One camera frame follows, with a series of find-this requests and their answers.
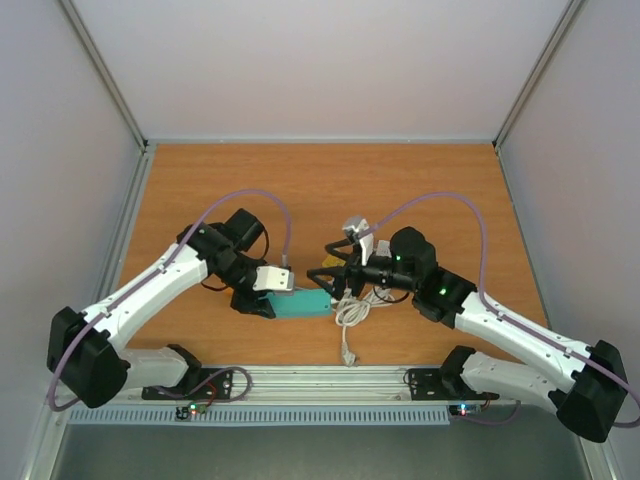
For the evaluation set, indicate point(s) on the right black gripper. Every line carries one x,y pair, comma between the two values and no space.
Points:
352,274

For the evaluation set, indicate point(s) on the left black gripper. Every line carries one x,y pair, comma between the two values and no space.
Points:
252,304

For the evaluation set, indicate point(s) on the teal power strip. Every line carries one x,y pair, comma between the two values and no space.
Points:
305,303

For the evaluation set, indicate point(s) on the yellow plug adapter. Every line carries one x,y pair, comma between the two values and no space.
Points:
332,261

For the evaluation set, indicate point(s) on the white cube socket adapter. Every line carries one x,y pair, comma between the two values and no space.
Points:
383,249

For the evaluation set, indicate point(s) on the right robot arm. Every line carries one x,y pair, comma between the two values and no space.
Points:
582,385

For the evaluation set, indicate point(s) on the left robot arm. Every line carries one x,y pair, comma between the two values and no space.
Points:
88,350

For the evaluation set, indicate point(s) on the left small circuit board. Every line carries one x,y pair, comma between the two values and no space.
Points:
190,411

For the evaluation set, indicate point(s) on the small circuit board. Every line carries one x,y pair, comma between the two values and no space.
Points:
465,409
190,411

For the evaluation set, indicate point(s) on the right small circuit board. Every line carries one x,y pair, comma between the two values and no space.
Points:
465,409

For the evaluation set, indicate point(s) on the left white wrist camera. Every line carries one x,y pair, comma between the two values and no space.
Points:
274,278

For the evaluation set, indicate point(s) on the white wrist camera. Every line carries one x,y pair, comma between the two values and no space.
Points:
358,231
274,278

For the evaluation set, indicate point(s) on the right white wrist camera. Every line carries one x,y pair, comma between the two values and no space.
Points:
358,231

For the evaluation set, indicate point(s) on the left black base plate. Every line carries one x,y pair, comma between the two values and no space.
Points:
215,385

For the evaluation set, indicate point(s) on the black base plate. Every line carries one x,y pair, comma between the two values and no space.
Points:
427,384
215,385

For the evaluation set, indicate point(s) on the aluminium front rail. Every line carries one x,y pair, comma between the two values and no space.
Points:
320,382

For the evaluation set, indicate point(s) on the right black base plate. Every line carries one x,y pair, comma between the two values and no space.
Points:
427,384

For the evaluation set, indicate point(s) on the grey slotted cable duct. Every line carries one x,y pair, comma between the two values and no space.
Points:
258,416

